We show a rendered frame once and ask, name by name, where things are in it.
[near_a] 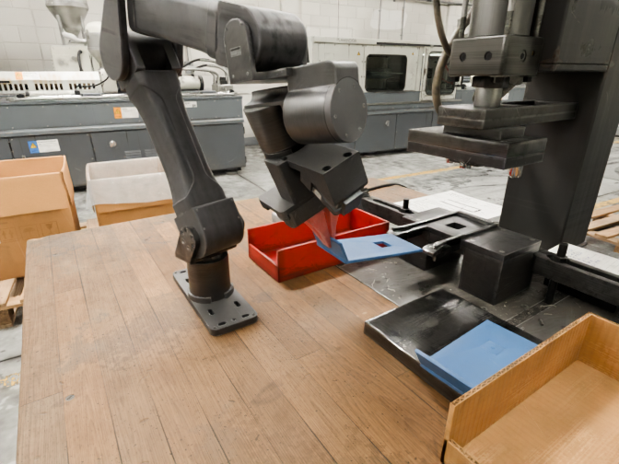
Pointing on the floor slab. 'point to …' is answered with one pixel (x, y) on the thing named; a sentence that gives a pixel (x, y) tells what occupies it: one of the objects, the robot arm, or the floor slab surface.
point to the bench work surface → (208, 361)
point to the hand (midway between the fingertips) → (327, 239)
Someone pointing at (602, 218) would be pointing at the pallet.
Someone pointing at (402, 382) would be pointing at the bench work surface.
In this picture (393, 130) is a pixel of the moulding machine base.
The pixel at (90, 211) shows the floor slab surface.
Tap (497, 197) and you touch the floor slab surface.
